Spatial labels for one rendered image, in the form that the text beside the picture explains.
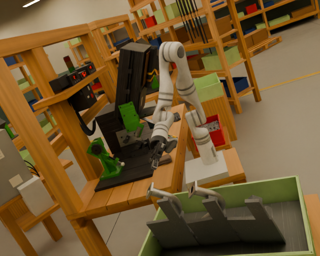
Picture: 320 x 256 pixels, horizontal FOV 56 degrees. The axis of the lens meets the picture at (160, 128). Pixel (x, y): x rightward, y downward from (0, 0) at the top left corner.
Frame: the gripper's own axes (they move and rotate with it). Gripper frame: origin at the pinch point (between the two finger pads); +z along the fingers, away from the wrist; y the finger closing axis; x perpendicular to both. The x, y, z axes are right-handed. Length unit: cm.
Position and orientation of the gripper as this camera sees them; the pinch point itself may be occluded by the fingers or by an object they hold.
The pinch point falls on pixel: (154, 164)
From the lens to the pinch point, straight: 123.8
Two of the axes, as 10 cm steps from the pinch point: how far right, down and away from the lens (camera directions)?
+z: -1.2, 6.3, -7.6
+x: 8.9, 4.0, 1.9
